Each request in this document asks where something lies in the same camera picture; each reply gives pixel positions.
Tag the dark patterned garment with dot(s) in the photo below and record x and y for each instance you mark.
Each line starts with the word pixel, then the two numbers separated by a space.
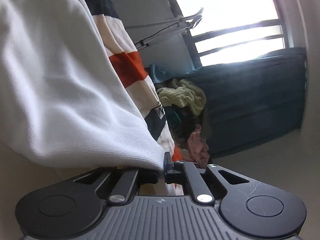
pixel 187 122

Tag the white sweatshirt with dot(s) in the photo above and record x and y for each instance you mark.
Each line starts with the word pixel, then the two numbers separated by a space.
pixel 62 92

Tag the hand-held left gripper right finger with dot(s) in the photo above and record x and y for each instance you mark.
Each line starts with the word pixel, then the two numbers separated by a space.
pixel 167 161

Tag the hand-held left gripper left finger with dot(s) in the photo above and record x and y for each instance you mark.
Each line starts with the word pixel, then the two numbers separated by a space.
pixel 150 176

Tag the pink garment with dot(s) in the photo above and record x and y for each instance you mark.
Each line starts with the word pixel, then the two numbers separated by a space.
pixel 197 142

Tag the window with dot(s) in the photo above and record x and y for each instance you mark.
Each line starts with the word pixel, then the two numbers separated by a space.
pixel 225 5

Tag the yellow-green knit throw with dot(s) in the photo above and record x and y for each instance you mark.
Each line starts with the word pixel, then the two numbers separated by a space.
pixel 185 97

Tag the green garment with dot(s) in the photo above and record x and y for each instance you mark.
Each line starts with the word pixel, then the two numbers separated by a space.
pixel 173 117

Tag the striped blanket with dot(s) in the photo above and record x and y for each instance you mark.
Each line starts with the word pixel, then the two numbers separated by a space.
pixel 132 65

